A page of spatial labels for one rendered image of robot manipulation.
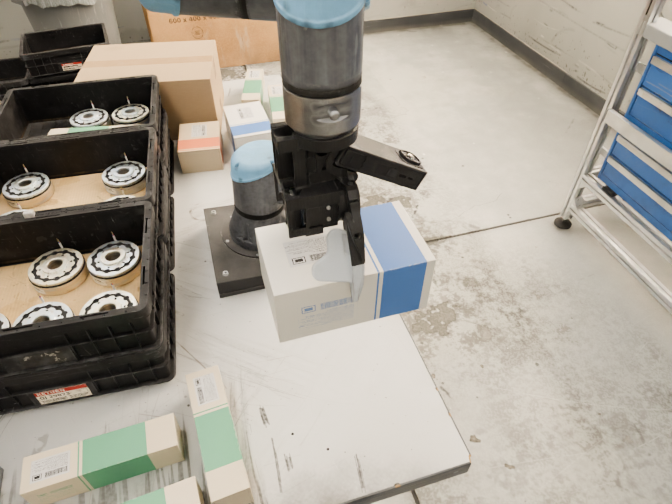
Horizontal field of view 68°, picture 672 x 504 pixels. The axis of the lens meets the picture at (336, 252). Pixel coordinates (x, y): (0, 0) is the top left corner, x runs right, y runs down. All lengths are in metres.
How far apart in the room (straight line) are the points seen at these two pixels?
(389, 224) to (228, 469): 0.48
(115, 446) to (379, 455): 0.45
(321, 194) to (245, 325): 0.63
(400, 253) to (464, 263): 1.66
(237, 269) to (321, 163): 0.67
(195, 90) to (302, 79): 1.20
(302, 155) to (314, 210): 0.06
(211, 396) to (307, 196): 0.53
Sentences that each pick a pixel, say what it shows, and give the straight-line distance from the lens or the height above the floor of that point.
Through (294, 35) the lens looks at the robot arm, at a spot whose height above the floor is 1.41.
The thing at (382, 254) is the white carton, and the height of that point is 1.14.
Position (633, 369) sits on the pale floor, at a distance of 2.15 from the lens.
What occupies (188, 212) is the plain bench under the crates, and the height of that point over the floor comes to 0.70.
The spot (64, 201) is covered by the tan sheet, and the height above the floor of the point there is 0.83.
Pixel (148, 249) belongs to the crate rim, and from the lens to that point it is 0.98.
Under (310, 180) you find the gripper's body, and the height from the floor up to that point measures 1.26.
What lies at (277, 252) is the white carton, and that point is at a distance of 0.61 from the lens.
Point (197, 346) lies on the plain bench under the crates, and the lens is 1.10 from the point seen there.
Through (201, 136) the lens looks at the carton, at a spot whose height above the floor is 0.77.
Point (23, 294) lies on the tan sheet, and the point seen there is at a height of 0.83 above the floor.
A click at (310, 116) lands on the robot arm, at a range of 0.47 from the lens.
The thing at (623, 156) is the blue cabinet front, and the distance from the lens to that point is 2.29.
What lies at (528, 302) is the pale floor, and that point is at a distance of 2.19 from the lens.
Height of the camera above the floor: 1.57
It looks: 44 degrees down
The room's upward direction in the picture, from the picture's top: straight up
